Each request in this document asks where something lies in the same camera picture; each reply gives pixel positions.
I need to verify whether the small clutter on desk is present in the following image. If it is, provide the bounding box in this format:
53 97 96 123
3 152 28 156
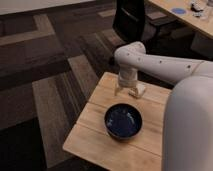
190 1 203 17

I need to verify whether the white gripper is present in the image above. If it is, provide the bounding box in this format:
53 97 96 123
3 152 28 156
114 70 138 96

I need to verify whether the wooden desk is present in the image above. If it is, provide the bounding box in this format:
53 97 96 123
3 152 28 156
148 0 213 39

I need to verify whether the blue round coaster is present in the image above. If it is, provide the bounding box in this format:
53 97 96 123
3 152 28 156
172 8 186 14

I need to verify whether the dark blue ceramic bowl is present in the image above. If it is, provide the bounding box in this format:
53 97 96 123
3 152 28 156
104 103 143 140

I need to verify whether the black office chair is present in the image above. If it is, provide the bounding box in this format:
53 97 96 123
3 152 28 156
113 0 176 50

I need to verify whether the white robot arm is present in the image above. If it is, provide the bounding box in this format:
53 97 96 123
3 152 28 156
114 41 213 171

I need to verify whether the small white block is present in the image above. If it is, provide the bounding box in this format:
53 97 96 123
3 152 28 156
129 83 146 99

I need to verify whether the small wooden table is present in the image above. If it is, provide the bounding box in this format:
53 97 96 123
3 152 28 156
63 72 170 171

